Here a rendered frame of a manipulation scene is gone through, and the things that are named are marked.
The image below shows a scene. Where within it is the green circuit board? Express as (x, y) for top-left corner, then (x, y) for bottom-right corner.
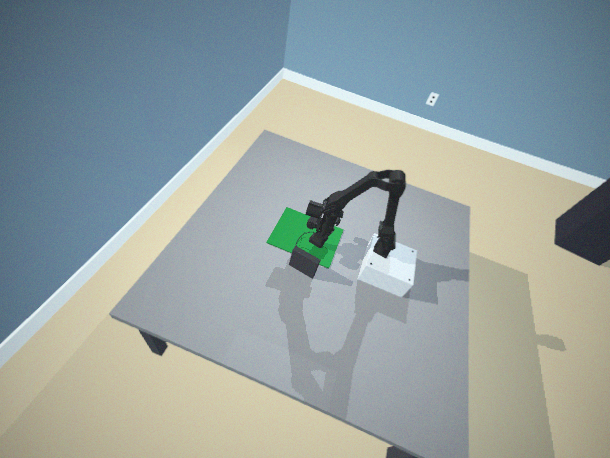
(266, 207), (343, 268)

